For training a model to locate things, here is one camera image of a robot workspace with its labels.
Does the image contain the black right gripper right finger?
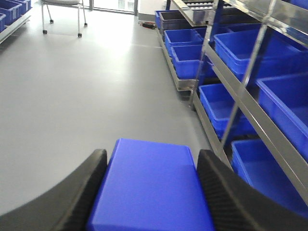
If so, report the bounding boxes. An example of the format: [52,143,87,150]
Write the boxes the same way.
[196,149,308,231]

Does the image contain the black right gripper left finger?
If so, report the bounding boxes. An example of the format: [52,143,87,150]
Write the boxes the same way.
[0,149,107,231]

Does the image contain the blue plastic part block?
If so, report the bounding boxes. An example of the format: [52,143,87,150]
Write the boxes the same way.
[86,139,215,231]

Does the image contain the steel shelf rack right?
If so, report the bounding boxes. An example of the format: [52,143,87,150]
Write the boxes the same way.
[155,0,308,205]

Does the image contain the blue bins left shelf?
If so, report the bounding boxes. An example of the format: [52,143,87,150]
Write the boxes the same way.
[0,0,31,32]

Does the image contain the blue bin lower near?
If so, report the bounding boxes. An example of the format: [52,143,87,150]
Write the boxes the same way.
[231,139,308,218]

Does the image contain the blue bin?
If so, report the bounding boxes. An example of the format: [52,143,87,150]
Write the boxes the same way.
[214,29,308,81]
[231,139,308,218]
[198,83,258,140]
[256,73,308,160]

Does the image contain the blue bin lower middle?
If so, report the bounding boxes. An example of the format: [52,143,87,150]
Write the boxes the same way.
[198,83,258,140]

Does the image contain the blue bin upper near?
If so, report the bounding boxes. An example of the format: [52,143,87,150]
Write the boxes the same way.
[256,73,308,160]

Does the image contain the blue bin far floor front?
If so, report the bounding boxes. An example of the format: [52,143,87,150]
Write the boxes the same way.
[171,45,216,79]

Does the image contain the blue bin floor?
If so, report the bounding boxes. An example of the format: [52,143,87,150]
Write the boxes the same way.
[171,45,216,79]
[164,29,203,57]

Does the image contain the blue bin upper far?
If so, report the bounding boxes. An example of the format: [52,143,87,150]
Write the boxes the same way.
[214,29,308,81]

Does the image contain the blue bin far floor back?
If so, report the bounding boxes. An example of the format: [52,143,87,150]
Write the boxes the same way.
[164,29,203,57]

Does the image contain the dark grey bin far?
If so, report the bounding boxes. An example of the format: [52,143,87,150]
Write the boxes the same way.
[158,11,191,36]

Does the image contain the metal frame chair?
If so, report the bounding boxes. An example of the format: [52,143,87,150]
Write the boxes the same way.
[40,0,88,38]

